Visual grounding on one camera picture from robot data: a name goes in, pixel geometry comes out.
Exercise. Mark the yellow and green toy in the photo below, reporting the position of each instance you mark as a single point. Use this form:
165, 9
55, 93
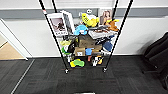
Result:
76, 63

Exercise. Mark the pale yellow bowl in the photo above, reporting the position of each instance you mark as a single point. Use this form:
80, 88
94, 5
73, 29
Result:
65, 43

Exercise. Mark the white box with portrait print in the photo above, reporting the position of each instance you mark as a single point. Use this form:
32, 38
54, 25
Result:
106, 16

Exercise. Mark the grey flat printed box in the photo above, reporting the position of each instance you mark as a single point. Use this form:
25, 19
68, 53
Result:
101, 33

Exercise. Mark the light blue plush toy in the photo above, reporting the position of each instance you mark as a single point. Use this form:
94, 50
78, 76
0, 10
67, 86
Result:
80, 30

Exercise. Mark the small orange pack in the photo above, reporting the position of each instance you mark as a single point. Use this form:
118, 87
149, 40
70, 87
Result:
101, 60

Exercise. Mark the white door frame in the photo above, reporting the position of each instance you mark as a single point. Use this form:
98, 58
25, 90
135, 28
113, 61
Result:
13, 38

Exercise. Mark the white wall socket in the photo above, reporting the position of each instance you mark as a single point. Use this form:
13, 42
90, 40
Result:
89, 11

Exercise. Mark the dark blue cap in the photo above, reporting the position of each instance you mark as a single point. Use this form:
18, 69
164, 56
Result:
107, 46

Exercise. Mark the small cardboard box white label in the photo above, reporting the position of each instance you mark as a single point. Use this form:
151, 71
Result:
80, 51

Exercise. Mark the small white pack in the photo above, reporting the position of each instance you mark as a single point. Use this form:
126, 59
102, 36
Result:
69, 57

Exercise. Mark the white and black pack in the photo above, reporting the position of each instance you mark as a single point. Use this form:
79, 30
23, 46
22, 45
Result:
95, 61

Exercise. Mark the black patterned bag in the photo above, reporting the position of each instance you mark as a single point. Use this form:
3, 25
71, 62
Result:
102, 40

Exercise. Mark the black chair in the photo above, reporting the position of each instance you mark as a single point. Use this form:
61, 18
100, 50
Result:
158, 56

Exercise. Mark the large brown cardboard box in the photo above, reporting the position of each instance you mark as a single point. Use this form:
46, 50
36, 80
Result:
86, 40

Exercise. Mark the small blue box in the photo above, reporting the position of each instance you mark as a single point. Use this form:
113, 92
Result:
88, 51

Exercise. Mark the small orange bottle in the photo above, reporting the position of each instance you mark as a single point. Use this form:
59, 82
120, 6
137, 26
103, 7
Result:
89, 58

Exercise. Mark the white box with photo print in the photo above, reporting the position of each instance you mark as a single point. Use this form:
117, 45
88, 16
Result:
57, 25

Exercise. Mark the yellow plush toy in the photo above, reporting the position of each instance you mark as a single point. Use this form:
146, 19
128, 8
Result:
89, 20

